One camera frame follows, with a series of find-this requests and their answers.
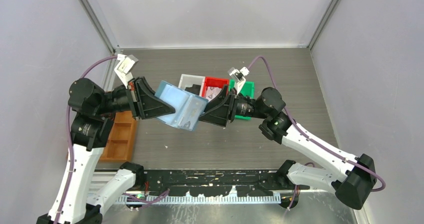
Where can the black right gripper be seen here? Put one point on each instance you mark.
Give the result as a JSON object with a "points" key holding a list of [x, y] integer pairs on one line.
{"points": [[220, 114]]}

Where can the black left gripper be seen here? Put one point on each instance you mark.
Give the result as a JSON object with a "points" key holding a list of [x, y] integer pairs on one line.
{"points": [[144, 101]]}

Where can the silver VIP credit card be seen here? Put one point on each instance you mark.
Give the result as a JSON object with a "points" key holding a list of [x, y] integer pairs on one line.
{"points": [[190, 114]]}

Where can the blue leather card holder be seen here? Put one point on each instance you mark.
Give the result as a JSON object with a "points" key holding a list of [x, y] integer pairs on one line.
{"points": [[177, 98]]}

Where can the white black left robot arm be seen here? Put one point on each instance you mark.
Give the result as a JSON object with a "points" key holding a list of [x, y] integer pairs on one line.
{"points": [[71, 205]]}

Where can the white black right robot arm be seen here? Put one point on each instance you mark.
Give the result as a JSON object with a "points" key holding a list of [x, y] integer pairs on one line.
{"points": [[349, 177]]}

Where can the cards in red bin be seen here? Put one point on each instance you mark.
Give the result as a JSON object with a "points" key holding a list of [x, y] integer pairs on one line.
{"points": [[212, 92]]}

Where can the red plastic bin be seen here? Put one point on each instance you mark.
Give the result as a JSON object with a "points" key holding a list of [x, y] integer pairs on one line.
{"points": [[214, 82]]}

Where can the green plastic bin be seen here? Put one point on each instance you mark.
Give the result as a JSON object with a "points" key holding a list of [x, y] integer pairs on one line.
{"points": [[248, 90]]}

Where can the black item in white bin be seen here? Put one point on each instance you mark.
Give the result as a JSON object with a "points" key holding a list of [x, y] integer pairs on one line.
{"points": [[194, 89]]}

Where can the white plastic bin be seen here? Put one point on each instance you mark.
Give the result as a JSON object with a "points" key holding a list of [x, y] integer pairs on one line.
{"points": [[188, 80]]}

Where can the orange compartment tray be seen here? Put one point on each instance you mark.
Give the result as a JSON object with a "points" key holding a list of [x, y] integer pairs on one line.
{"points": [[119, 139]]}

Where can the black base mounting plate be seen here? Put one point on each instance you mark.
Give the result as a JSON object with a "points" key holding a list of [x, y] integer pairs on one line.
{"points": [[212, 182]]}

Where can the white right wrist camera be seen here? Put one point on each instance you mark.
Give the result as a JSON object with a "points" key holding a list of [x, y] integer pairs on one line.
{"points": [[239, 77]]}

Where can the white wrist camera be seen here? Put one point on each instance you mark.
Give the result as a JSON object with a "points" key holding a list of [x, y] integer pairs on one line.
{"points": [[239, 77], [124, 67]]}

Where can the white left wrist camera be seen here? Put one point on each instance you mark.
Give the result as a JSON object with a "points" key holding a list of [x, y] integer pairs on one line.
{"points": [[124, 67]]}

